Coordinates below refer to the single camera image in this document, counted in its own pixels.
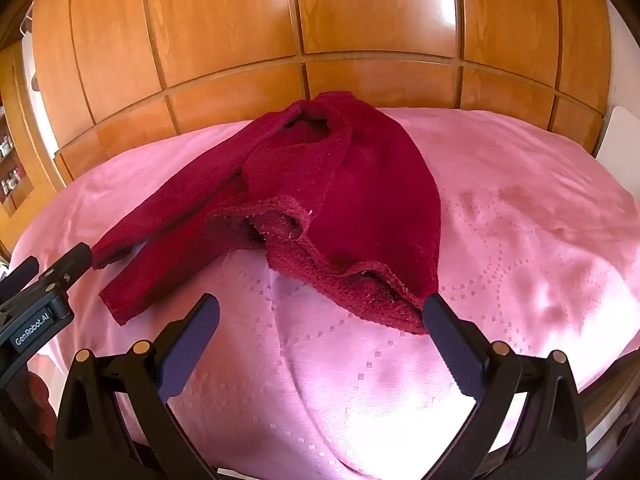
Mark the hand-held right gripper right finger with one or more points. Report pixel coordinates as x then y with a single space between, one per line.
452 345

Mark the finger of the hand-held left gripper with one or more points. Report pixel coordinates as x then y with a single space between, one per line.
20 275
67 265

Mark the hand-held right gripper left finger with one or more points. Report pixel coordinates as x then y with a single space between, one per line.
192 340

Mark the dark red knit sweater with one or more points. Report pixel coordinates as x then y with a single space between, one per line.
350 185

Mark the person's left hand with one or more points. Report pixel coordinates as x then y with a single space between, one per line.
41 400

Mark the pink bedspread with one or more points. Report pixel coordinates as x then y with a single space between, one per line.
500 260

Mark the wooden shelf unit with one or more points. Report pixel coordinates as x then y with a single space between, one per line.
14 120

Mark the wooden wardrobe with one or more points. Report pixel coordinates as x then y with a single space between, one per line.
350 10

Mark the dark wooden bed frame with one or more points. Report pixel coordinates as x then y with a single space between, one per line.
610 390

